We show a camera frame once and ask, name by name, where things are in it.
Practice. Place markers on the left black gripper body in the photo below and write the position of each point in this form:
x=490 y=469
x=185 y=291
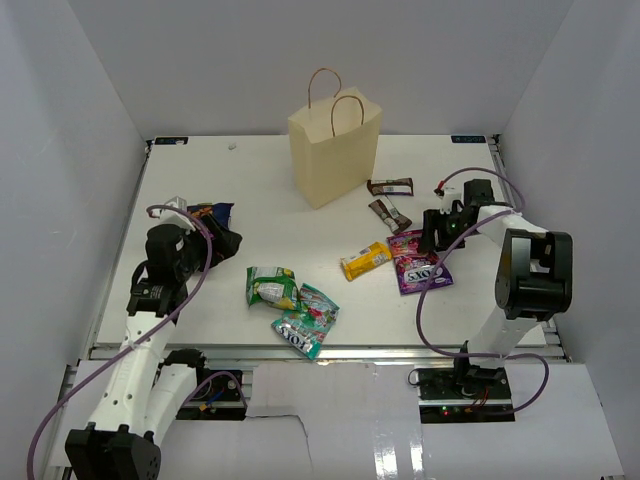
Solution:
x=196 y=254

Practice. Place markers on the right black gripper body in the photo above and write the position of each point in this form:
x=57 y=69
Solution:
x=452 y=228

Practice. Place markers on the dark blue purple snack bag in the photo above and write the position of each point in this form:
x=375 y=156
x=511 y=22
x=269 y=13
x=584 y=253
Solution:
x=216 y=212

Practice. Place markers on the purple Fox's candy bag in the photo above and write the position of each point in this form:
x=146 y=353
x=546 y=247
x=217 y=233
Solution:
x=412 y=268

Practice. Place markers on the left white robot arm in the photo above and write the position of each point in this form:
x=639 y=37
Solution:
x=146 y=389

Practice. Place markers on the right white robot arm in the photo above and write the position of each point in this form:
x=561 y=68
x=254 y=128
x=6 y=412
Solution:
x=533 y=280

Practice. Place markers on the teal Fox's candy bag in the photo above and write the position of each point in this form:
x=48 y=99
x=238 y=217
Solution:
x=306 y=328

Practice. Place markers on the cream paper bag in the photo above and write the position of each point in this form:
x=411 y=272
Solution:
x=333 y=144

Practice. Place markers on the brown chocolate bar lower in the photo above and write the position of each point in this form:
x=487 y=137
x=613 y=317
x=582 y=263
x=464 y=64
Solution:
x=389 y=215

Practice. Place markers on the brown chocolate bar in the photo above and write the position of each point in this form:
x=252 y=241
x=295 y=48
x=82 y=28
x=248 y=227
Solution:
x=394 y=187
x=389 y=215

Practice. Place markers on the brown chocolate bar upper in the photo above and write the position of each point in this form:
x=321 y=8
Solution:
x=394 y=187

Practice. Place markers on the green snack packet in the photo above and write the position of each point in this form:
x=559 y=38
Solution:
x=275 y=286

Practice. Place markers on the yellow snack bar wrapper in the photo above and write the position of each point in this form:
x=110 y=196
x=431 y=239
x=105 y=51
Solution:
x=365 y=260

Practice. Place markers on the right blue corner label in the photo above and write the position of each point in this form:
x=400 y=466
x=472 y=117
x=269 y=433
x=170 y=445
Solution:
x=468 y=139

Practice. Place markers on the blue corner label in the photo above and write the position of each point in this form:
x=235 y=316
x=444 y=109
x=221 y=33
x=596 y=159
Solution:
x=171 y=141
x=468 y=139

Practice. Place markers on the left blue corner label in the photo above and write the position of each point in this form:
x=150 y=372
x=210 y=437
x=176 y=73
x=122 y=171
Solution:
x=171 y=141

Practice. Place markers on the white paper sheet front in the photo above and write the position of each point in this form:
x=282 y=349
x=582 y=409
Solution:
x=356 y=421

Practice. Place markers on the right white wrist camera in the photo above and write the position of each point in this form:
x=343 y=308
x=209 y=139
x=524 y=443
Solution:
x=450 y=199

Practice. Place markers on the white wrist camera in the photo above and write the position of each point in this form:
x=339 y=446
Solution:
x=450 y=199
x=172 y=212

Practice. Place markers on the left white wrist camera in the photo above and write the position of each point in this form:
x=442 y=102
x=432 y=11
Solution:
x=172 y=212

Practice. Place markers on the aluminium table frame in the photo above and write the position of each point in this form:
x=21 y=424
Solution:
x=279 y=228

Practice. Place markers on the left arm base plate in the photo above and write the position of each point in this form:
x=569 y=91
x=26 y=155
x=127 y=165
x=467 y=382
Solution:
x=218 y=400

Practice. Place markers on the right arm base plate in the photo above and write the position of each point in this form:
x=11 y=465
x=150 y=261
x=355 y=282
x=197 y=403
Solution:
x=443 y=401

